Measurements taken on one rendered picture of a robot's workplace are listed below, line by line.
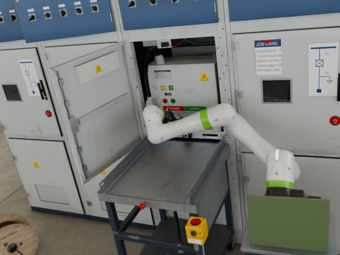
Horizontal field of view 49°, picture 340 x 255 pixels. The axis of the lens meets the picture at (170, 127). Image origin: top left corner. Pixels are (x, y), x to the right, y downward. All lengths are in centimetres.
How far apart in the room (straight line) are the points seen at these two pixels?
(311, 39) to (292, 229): 101
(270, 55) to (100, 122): 112
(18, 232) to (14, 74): 123
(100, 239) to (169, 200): 136
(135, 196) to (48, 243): 149
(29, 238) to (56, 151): 72
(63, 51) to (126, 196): 120
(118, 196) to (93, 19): 115
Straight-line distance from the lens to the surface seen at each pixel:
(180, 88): 253
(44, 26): 270
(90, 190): 332
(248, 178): 261
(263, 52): 224
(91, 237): 337
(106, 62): 242
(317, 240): 183
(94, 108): 241
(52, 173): 348
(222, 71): 235
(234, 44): 227
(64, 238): 347
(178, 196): 208
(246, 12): 221
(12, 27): 304
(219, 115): 202
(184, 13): 232
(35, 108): 323
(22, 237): 324
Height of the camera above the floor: 201
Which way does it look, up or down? 24 degrees down
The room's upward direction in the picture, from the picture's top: 9 degrees counter-clockwise
